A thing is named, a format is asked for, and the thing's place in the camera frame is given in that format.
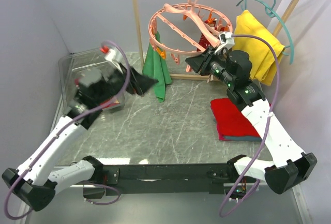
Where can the red folded towel stack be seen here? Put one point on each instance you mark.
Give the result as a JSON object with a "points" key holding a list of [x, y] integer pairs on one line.
{"points": [[231, 124]]}

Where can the red patterned sock pair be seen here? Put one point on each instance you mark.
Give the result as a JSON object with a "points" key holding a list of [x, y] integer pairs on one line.
{"points": [[208, 35]]}

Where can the green hanging cloth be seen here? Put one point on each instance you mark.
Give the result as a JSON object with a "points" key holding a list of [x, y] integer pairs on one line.
{"points": [[156, 67]]}

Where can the pink round clip hanger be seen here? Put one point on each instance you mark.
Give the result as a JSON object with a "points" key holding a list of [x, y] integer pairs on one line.
{"points": [[172, 29]]}

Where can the black base bar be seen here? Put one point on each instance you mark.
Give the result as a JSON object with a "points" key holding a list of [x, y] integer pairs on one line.
{"points": [[176, 178]]}

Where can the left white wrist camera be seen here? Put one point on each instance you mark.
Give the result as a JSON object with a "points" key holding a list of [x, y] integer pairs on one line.
{"points": [[112, 56]]}

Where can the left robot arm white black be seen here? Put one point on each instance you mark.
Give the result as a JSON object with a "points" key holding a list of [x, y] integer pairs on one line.
{"points": [[34, 181]]}

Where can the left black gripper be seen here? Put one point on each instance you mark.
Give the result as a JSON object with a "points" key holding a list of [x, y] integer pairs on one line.
{"points": [[139, 83]]}

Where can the brown sock pair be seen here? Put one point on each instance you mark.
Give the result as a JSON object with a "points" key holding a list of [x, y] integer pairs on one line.
{"points": [[210, 78]]}

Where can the clear plastic bin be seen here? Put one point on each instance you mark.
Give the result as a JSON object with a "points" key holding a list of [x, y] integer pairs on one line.
{"points": [[75, 65]]}

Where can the teal plastic hanger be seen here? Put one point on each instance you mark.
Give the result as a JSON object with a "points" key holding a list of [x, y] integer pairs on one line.
{"points": [[271, 12]]}

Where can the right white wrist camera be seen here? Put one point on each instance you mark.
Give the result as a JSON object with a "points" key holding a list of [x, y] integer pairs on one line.
{"points": [[226, 41]]}

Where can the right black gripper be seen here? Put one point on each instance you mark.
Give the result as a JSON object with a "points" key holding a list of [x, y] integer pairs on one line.
{"points": [[203, 61]]}

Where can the yellow hanging cloth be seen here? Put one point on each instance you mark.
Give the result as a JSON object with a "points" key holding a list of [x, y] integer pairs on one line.
{"points": [[263, 63]]}

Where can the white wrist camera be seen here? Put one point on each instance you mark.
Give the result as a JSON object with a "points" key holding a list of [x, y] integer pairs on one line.
{"points": [[112, 56], [226, 41]]}

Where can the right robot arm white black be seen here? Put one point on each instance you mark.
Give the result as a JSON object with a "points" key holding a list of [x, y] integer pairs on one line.
{"points": [[290, 165]]}

